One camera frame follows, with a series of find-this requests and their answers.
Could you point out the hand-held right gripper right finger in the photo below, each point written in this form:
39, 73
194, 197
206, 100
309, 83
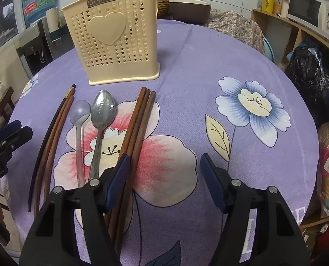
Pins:
210, 171

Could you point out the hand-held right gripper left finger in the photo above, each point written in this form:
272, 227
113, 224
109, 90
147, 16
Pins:
120, 171

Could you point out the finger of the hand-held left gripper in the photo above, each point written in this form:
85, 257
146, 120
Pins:
9, 128
20, 136

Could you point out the dark brown wooden chopstick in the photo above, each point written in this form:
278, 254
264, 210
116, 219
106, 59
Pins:
147, 116
134, 116
140, 116

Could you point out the translucent plastic spoon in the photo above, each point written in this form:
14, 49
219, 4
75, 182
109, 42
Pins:
80, 112

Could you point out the metal spoon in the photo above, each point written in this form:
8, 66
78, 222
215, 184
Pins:
103, 108

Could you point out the beige perforated utensil holder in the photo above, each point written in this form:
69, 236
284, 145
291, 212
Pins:
103, 33

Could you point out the purple floral tablecloth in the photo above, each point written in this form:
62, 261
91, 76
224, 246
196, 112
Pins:
195, 61

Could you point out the paper cup dispenser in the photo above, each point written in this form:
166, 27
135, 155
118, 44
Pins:
53, 25

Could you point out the light blue basin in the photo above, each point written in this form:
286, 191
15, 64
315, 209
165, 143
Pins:
268, 48

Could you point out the black plastic bag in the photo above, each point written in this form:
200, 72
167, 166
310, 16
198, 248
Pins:
305, 69

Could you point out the paisley patterned cloth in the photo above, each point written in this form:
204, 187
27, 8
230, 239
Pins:
236, 25

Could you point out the wooden shelf unit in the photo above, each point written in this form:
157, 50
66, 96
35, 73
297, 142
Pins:
264, 22

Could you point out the beige and brown rice cooker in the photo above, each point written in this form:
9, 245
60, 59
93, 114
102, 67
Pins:
189, 5

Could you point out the wicker basket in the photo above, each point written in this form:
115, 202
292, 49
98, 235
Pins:
162, 7

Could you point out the clear storage jar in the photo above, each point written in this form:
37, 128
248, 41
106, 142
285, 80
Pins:
281, 2

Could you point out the white microwave oven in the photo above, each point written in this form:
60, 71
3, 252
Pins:
305, 12

